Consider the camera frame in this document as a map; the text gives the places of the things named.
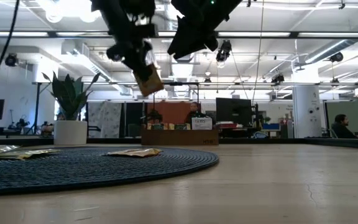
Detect black metal stand frame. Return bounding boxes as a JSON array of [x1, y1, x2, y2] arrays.
[[152, 81, 201, 125]]

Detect black computer monitor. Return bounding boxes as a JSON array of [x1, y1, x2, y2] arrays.
[[215, 97, 253, 127]]

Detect snake plant in white pot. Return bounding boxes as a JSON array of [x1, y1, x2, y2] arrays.
[[41, 72, 101, 146]]

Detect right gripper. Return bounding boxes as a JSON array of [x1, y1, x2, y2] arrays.
[[167, 0, 244, 60]]

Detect wooden tea organizer box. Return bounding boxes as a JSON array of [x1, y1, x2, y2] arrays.
[[140, 123, 219, 146]]

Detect white orange Tazo tea bag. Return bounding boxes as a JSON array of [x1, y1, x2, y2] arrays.
[[191, 117, 213, 131]]

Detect amber black tea bag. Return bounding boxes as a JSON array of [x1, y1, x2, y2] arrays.
[[104, 147, 163, 158], [132, 63, 165, 98]]

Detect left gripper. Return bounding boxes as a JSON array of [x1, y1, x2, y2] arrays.
[[90, 0, 160, 83]]

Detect patterned white cloth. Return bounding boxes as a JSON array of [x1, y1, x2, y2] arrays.
[[87, 101, 123, 139]]

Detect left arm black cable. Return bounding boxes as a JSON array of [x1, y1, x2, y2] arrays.
[[0, 0, 21, 105]]

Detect white round pillar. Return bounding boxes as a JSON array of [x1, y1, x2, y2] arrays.
[[291, 85, 323, 139]]

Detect person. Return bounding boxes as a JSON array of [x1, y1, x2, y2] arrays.
[[183, 101, 211, 125], [330, 113, 358, 139]]

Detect yellow dark tea bag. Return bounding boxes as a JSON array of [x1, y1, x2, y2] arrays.
[[147, 123, 169, 131]]

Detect round dark woven placemat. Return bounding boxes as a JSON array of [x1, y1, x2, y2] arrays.
[[0, 146, 219, 196]]

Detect orange partition panel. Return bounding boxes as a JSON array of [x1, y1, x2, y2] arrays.
[[147, 100, 201, 126]]

